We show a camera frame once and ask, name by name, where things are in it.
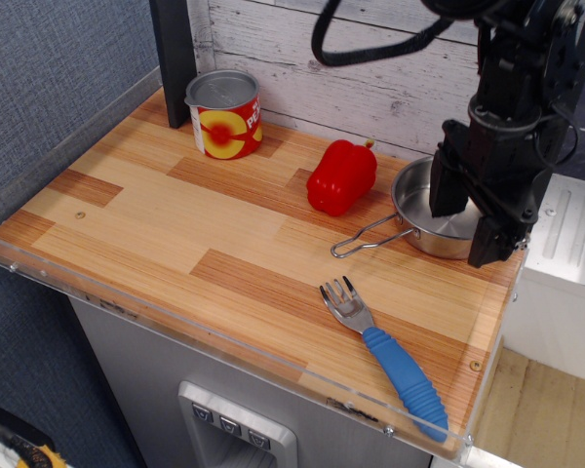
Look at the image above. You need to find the black braided cable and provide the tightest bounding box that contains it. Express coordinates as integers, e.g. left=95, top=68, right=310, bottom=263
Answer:
left=310, top=0, right=457, bottom=68

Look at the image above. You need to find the clear acrylic table guard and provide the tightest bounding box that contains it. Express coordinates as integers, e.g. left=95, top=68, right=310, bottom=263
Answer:
left=0, top=227, right=519, bottom=455

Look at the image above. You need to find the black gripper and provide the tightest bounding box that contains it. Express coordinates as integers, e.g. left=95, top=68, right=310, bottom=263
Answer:
left=429, top=104, right=546, bottom=268

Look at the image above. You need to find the small steel pot with handle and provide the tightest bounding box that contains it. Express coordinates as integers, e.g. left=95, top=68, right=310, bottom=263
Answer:
left=331, top=157, right=482, bottom=259

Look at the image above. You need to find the dark grey left post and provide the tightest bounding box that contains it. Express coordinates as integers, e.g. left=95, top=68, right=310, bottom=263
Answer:
left=149, top=0, right=197, bottom=129

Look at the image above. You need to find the yellow object bottom left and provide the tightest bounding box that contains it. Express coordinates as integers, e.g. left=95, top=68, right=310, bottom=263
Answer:
left=16, top=446, right=68, bottom=468

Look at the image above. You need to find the red toy bell pepper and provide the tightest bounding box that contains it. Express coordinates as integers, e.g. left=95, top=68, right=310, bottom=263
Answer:
left=306, top=139, right=377, bottom=216

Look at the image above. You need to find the red yellow peaches can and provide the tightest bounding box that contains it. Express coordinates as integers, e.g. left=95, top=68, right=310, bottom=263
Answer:
left=184, top=69, right=263, bottom=160

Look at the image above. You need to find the grey toy fridge cabinet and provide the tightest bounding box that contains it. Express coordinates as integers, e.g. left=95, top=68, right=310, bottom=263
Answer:
left=72, top=299, right=432, bottom=467

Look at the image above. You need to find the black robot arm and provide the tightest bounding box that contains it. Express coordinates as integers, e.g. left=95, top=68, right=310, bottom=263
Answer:
left=425, top=1, right=585, bottom=267

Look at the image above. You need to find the white toy sink unit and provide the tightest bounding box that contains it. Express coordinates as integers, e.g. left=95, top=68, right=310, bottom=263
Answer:
left=501, top=175, right=585, bottom=379

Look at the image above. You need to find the fork with blue handle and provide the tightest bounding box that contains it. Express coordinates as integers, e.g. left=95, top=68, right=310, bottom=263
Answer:
left=319, top=277, right=449, bottom=444

